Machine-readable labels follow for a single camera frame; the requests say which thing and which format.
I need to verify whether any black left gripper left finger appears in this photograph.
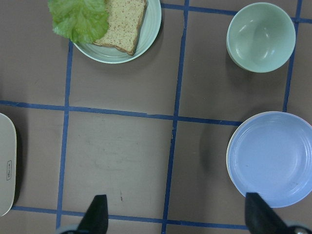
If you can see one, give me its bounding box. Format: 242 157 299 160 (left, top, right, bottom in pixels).
77 195 108 234

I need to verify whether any blue plate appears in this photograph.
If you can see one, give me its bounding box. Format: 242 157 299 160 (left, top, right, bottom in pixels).
234 111 312 208

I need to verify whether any green plate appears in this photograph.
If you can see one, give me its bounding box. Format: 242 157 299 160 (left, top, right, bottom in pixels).
75 0 162 64

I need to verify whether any green bowl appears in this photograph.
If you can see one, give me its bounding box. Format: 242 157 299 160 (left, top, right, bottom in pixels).
226 2 296 73

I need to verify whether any bread slice on plate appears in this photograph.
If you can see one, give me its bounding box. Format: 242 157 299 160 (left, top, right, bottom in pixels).
93 0 147 56

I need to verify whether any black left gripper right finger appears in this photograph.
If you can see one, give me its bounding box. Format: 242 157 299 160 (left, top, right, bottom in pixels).
245 193 305 234

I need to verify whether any lettuce leaf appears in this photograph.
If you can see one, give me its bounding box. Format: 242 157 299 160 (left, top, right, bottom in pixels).
48 0 109 43

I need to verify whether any white toaster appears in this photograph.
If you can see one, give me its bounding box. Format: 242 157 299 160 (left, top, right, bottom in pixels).
0 114 17 216

